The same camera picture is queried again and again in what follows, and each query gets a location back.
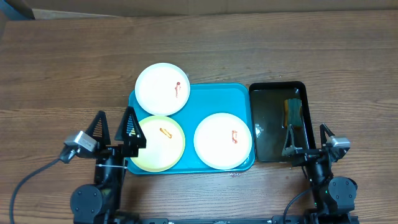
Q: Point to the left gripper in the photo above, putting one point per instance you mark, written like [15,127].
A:
[132,145]

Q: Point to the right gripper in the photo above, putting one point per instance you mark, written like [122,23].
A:
[305,154]

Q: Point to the green yellow sponge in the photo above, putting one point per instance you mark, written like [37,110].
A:
[293,113]

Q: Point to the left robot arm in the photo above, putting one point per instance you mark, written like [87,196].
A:
[100,201]

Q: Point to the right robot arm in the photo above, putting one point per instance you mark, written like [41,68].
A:
[333,196]

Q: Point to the black water tray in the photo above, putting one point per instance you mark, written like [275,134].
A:
[267,111]

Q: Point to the teal plastic tray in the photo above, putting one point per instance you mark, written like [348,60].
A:
[205,100]

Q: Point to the yellow-green plate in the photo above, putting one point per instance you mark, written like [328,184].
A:
[165,144]

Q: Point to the white plate top left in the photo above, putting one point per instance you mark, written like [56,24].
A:
[162,89]

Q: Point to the white plate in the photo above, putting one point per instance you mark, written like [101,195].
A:
[162,89]
[222,141]

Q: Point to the white plate right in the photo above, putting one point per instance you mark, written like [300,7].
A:
[222,141]

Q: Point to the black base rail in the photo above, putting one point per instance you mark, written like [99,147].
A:
[276,219]

